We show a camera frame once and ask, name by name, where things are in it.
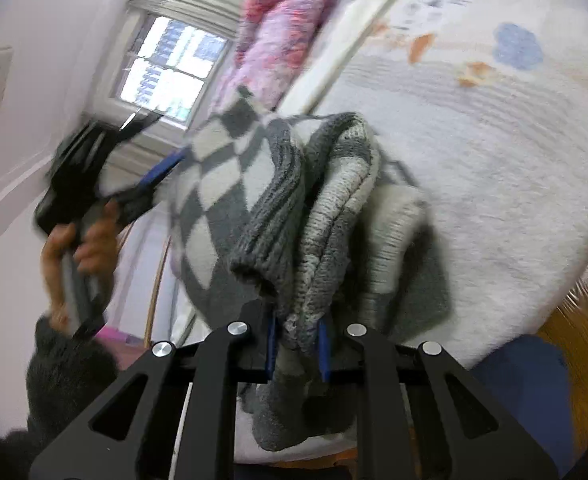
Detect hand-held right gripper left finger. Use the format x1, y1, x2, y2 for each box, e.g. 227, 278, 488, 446
29, 305, 277, 480

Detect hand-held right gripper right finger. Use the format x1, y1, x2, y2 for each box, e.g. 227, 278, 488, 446
319, 317, 559, 480

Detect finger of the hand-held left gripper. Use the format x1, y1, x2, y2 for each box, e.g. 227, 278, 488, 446
99, 152, 185, 224
116, 112, 163, 147

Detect grey white checkered cardigan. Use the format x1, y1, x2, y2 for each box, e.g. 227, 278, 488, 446
166, 85, 452, 453

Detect person's left forearm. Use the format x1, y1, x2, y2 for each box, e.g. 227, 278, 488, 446
0, 312, 121, 461

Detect person's left hand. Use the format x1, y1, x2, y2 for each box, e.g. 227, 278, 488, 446
41, 204, 121, 332

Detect barred window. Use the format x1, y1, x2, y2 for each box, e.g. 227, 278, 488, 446
109, 0, 247, 133

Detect purple floral quilt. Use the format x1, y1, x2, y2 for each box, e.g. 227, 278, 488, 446
219, 0, 355, 111

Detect person's blue pants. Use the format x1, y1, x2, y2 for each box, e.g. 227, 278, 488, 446
474, 335, 577, 480

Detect white cloth strip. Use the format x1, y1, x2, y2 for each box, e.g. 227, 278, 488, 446
279, 0, 425, 113

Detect printed white bed sheet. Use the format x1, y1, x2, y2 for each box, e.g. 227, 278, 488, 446
174, 0, 588, 463

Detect wooden double wall barre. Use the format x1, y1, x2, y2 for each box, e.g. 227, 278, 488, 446
143, 220, 173, 352

